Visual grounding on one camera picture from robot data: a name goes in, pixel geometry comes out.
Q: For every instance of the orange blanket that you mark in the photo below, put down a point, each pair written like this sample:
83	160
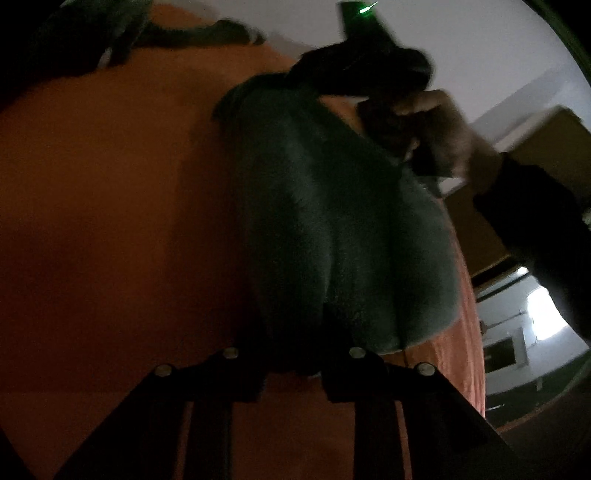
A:
115	207

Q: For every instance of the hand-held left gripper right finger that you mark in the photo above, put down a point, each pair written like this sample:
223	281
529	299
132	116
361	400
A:
341	378

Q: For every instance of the brown wooden door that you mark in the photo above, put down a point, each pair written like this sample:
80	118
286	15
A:
475	230

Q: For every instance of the dark green striped sweater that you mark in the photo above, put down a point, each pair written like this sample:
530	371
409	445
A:
115	32

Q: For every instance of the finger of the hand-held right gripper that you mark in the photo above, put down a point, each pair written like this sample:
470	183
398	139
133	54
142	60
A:
307	71

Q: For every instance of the green fleece garment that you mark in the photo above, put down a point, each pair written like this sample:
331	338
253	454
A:
346	221

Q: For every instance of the person's right hand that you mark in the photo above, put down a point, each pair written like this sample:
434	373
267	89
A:
448	134

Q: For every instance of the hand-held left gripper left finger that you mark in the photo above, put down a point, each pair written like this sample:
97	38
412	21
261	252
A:
240	378

